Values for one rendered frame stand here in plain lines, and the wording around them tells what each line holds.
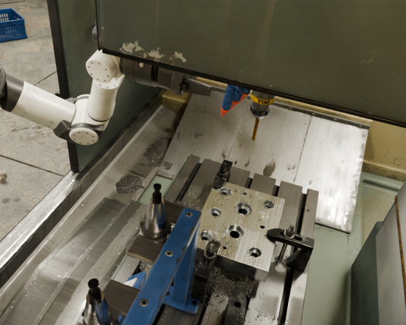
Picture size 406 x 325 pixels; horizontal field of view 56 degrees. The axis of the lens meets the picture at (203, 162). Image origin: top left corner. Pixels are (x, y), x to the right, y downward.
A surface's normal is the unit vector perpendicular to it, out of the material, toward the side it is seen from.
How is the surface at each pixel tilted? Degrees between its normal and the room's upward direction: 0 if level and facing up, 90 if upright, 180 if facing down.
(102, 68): 102
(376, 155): 90
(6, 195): 0
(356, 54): 90
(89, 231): 8
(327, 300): 0
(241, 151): 23
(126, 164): 17
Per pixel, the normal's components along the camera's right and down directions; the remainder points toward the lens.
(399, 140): -0.32, 0.57
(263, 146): -0.04, -0.48
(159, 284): 0.11, -0.78
